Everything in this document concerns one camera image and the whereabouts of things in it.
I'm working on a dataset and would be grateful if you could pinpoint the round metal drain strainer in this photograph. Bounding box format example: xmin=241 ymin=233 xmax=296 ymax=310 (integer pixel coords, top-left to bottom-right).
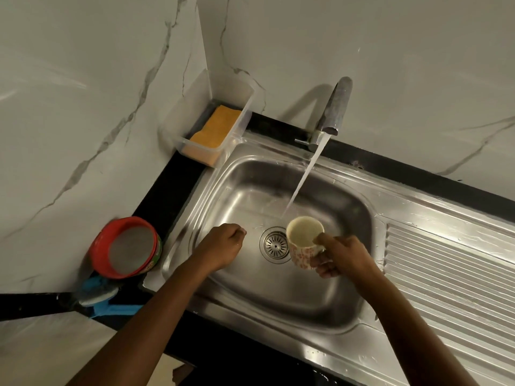
xmin=259 ymin=226 xmax=292 ymax=265

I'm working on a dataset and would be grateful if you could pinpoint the blue brush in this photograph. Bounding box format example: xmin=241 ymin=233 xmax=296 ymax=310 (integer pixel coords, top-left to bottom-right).
xmin=76 ymin=275 xmax=145 ymax=320

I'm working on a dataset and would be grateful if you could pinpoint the grey metal appliance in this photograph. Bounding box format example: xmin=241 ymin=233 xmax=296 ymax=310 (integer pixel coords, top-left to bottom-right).
xmin=0 ymin=311 xmax=126 ymax=386

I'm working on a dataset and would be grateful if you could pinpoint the stainless steel sink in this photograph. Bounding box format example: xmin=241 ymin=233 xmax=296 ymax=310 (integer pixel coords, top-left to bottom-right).
xmin=143 ymin=130 xmax=515 ymax=386

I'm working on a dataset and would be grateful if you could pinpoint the cream floral mug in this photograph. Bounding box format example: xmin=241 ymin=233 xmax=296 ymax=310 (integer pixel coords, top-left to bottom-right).
xmin=285 ymin=216 xmax=327 ymax=271

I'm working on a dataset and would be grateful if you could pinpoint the red round soap tub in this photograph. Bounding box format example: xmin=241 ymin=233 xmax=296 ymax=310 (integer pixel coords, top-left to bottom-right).
xmin=90 ymin=216 xmax=164 ymax=280

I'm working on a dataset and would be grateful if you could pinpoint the person's left forearm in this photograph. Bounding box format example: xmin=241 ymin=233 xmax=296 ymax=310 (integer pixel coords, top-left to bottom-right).
xmin=66 ymin=255 xmax=210 ymax=386

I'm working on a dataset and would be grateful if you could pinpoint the person's left hand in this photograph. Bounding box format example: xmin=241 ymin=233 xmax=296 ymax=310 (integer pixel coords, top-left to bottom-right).
xmin=192 ymin=223 xmax=247 ymax=273

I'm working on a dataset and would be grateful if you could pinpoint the clear plastic container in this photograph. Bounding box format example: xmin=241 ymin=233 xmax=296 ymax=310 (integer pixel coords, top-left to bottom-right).
xmin=159 ymin=69 xmax=256 ymax=168

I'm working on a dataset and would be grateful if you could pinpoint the orange sponge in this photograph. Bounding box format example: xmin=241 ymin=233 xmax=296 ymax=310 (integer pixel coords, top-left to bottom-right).
xmin=183 ymin=105 xmax=242 ymax=165

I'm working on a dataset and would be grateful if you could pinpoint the running water stream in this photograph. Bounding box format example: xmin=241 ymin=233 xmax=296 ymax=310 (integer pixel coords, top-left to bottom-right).
xmin=281 ymin=134 xmax=330 ymax=218

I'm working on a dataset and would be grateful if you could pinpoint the chrome faucet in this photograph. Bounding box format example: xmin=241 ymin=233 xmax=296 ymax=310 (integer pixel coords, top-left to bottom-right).
xmin=294 ymin=76 xmax=354 ymax=153

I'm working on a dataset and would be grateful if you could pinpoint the person's right forearm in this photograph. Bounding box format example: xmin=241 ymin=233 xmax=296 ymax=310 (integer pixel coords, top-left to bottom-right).
xmin=360 ymin=275 xmax=480 ymax=386

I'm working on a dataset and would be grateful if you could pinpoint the person's right hand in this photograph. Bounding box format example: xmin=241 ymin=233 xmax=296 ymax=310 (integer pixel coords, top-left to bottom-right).
xmin=313 ymin=233 xmax=383 ymax=296

